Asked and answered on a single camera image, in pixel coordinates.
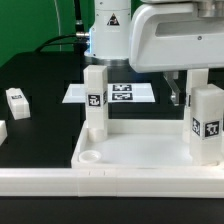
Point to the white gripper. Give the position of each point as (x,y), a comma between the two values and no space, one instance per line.
(172,36)

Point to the white desk top tray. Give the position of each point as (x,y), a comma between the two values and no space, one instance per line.
(137,144)

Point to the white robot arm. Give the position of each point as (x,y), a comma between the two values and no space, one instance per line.
(109,36)

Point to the fiducial marker sheet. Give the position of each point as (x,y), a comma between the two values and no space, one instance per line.
(117,93)

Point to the white front fence rail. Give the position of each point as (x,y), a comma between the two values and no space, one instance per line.
(196,182)

